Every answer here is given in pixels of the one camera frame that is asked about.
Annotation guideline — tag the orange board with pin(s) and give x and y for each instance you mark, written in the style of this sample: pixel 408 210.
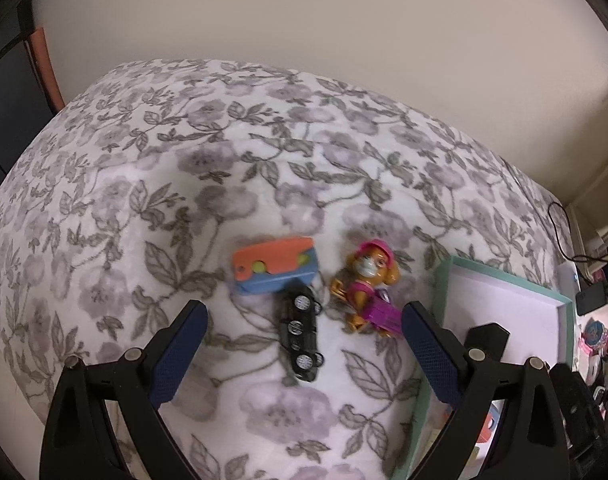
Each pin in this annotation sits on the orange board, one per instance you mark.
pixel 46 70

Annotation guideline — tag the black toy car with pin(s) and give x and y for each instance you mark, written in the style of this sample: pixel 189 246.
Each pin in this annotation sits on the black toy car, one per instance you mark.
pixel 299 345

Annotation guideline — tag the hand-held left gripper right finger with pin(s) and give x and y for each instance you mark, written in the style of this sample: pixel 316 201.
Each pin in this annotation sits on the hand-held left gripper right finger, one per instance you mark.
pixel 431 355

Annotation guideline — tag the orange and blue toy block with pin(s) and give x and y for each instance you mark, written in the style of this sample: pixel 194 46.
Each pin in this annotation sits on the orange and blue toy block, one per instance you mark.
pixel 274 260

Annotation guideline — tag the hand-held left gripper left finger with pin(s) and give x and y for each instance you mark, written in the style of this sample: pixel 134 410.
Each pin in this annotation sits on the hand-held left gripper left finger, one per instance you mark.
pixel 176 355

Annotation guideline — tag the black phone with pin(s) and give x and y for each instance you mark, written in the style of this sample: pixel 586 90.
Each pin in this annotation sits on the black phone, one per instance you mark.
pixel 591 300

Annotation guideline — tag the dog toy figure pink hat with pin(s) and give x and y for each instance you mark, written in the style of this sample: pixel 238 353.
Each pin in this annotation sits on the dog toy figure pink hat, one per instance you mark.
pixel 366 292

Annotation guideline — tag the teal rimmed white box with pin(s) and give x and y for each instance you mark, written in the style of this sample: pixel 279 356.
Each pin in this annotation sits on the teal rimmed white box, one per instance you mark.
pixel 504 300

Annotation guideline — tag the white electronic device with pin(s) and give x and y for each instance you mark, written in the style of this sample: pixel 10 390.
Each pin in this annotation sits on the white electronic device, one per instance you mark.
pixel 568 282

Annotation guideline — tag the dark furniture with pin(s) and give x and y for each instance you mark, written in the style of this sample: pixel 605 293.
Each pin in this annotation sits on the dark furniture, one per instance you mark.
pixel 8 110

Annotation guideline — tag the floral printed blanket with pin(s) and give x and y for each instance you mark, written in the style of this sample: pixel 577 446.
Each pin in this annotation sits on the floral printed blanket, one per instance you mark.
pixel 133 210

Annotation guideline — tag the colourful toy pile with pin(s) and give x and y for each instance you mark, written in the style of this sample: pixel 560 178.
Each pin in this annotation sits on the colourful toy pile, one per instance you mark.
pixel 595 332

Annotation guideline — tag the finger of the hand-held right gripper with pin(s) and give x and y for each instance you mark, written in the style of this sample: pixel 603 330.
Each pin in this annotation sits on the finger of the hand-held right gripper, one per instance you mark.
pixel 579 410

